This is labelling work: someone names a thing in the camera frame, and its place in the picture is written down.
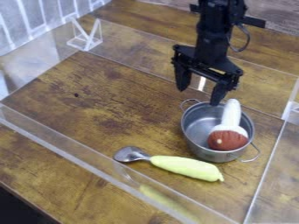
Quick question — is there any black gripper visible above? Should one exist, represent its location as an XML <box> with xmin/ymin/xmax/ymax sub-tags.
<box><xmin>173</xmin><ymin>45</ymin><xmax>244</xmax><ymax>106</ymax></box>

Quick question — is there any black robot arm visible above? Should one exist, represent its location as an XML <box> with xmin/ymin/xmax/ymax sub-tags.
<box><xmin>173</xmin><ymin>0</ymin><xmax>248</xmax><ymax>106</ymax></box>

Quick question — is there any silver metal pot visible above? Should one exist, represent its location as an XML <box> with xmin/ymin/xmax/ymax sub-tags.
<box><xmin>182</xmin><ymin>101</ymin><xmax>261</xmax><ymax>163</ymax></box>

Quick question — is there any black bar on table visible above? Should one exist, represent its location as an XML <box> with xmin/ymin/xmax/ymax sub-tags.
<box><xmin>190</xmin><ymin>3</ymin><xmax>268</xmax><ymax>28</ymax></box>

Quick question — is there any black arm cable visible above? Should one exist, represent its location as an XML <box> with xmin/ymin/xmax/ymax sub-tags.
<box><xmin>227</xmin><ymin>23</ymin><xmax>253</xmax><ymax>53</ymax></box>

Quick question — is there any spoon with yellow handle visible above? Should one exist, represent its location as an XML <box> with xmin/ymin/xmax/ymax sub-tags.
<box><xmin>114</xmin><ymin>146</ymin><xmax>225</xmax><ymax>182</ymax></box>

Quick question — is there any clear acrylic triangle bracket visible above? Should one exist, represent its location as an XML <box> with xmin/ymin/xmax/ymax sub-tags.
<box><xmin>67</xmin><ymin>18</ymin><xmax>103</xmax><ymax>52</ymax></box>

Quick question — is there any clear acrylic enclosure wall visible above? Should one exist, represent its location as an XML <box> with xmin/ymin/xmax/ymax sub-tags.
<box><xmin>0</xmin><ymin>0</ymin><xmax>299</xmax><ymax>224</ymax></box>

